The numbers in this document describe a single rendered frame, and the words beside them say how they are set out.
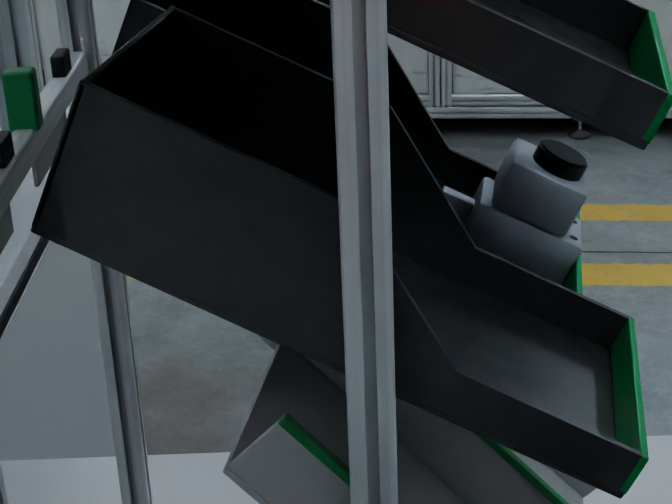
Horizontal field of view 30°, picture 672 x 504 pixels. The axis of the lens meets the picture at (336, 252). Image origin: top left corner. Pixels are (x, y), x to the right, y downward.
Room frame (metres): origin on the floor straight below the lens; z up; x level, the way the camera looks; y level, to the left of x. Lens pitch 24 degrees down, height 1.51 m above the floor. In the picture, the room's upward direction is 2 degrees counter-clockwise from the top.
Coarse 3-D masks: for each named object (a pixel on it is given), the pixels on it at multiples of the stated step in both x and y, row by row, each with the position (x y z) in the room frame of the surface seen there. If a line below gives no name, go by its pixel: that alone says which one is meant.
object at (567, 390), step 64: (128, 64) 0.55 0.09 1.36; (192, 64) 0.61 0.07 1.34; (256, 64) 0.61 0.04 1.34; (64, 128) 0.49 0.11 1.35; (128, 128) 0.49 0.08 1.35; (192, 128) 0.61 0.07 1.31; (256, 128) 0.61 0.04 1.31; (320, 128) 0.60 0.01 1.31; (64, 192) 0.49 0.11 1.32; (128, 192) 0.49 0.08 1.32; (192, 192) 0.48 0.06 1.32; (256, 192) 0.48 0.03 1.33; (320, 192) 0.47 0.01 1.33; (128, 256) 0.49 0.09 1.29; (192, 256) 0.48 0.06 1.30; (256, 256) 0.48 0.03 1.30; (320, 256) 0.47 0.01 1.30; (448, 256) 0.59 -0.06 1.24; (256, 320) 0.48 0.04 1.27; (320, 320) 0.47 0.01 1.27; (448, 320) 0.54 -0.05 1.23; (512, 320) 0.57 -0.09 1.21; (576, 320) 0.58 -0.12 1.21; (448, 384) 0.46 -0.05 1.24; (512, 384) 0.50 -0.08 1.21; (576, 384) 0.53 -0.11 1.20; (640, 384) 0.51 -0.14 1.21; (512, 448) 0.46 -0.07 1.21; (576, 448) 0.45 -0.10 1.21; (640, 448) 0.45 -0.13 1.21
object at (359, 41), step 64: (64, 0) 0.76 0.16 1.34; (384, 0) 0.44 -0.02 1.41; (384, 64) 0.44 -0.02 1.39; (384, 128) 0.44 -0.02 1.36; (384, 192) 0.44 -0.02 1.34; (384, 256) 0.44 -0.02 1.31; (128, 320) 0.78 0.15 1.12; (384, 320) 0.44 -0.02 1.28; (128, 384) 0.76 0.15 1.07; (384, 384) 0.44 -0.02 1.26; (128, 448) 0.77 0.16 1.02; (384, 448) 0.44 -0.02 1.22
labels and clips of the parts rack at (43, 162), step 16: (64, 48) 0.72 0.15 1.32; (64, 64) 0.71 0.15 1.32; (16, 80) 0.61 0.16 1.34; (32, 80) 0.61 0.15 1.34; (16, 96) 0.61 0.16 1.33; (32, 96) 0.61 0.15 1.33; (16, 112) 0.61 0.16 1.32; (32, 112) 0.61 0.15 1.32; (64, 112) 0.73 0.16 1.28; (16, 128) 0.61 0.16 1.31; (32, 128) 0.61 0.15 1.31; (0, 144) 0.56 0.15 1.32; (48, 144) 0.68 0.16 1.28; (0, 160) 0.56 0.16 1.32; (48, 160) 0.68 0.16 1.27; (0, 224) 0.57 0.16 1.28; (0, 240) 0.56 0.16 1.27
